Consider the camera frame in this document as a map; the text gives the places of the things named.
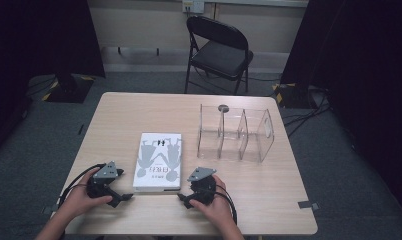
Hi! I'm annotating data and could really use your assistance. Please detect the black curtain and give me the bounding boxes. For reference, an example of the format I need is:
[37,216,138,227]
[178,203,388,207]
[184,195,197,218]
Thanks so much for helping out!
[0,0,106,158]
[280,0,402,224]

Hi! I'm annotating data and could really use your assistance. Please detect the person's right hand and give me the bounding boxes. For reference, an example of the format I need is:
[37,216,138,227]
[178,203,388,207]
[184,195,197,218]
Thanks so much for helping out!
[189,174,237,230]

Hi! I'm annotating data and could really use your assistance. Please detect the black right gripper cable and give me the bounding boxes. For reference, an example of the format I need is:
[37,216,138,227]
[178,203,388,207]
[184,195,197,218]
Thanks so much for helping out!
[202,184,239,226]

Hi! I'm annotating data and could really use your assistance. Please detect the black stand base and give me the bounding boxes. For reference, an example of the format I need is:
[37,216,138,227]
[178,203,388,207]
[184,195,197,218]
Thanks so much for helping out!
[41,73,96,104]
[272,82,325,110]

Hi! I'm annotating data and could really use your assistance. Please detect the white wall socket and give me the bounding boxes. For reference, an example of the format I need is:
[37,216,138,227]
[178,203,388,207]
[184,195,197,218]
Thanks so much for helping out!
[181,0,206,15]

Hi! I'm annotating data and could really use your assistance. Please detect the white book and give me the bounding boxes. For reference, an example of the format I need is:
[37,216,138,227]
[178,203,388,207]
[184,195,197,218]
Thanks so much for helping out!
[132,132,183,193]

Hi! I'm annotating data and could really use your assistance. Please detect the black folding chair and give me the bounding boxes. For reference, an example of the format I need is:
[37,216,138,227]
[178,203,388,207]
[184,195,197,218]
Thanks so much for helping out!
[184,15,255,96]

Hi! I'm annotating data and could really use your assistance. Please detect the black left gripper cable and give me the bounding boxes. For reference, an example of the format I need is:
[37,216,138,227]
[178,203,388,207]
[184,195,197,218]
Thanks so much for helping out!
[57,162,107,209]

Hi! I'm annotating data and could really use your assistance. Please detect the grey tape strip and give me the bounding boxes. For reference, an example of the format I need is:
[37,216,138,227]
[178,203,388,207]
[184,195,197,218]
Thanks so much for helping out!
[41,203,61,215]
[297,200,321,211]

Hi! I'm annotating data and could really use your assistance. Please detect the person's left hand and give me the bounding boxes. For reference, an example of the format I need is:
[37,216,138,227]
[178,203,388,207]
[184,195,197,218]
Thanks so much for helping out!
[56,167,114,221]

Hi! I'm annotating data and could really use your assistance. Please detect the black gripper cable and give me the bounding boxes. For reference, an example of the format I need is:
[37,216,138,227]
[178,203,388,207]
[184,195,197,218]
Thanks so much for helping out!
[202,184,239,226]
[57,162,107,209]

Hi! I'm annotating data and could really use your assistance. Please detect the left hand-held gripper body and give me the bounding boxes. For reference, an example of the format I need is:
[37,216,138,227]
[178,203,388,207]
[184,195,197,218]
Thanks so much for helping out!
[86,160,120,201]

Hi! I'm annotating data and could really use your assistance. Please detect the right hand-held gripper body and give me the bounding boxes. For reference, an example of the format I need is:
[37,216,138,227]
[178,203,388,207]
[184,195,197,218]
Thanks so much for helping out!
[183,166,220,205]

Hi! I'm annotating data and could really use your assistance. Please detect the black floor cables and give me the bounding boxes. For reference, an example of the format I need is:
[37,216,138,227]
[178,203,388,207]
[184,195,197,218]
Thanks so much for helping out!
[281,87,332,138]

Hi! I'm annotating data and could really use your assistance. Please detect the clear acrylic book rack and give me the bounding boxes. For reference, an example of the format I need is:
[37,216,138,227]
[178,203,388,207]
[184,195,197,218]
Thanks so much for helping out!
[196,103,276,164]

